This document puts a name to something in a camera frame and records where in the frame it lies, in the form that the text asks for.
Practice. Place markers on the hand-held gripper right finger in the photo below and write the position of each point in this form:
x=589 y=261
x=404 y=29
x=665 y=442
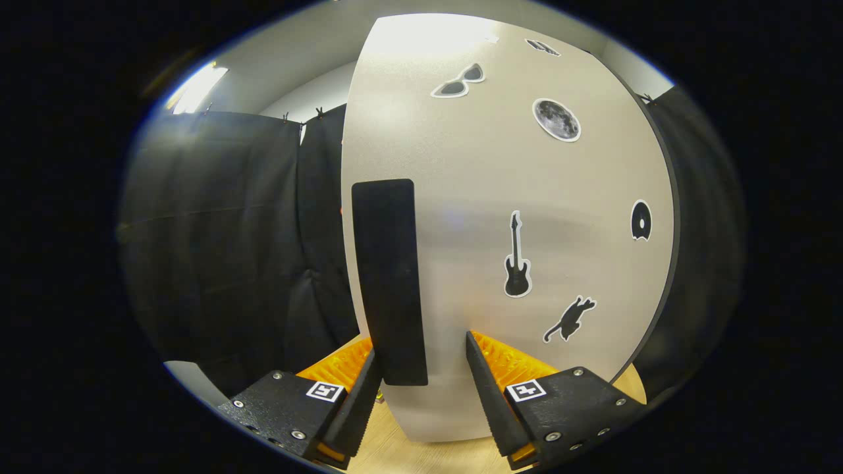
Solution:
x=494 y=401

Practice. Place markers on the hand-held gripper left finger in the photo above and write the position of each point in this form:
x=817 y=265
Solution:
x=355 y=415

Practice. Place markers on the light grey shoe cabinet door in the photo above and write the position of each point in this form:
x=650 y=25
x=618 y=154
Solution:
x=474 y=164

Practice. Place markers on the pale grey panel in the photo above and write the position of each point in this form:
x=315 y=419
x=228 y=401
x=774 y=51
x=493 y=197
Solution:
x=191 y=382

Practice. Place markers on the black backdrop cloth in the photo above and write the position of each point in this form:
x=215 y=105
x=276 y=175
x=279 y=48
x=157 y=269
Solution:
x=217 y=230

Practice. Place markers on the ceiling light panel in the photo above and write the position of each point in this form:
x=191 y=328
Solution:
x=197 y=89

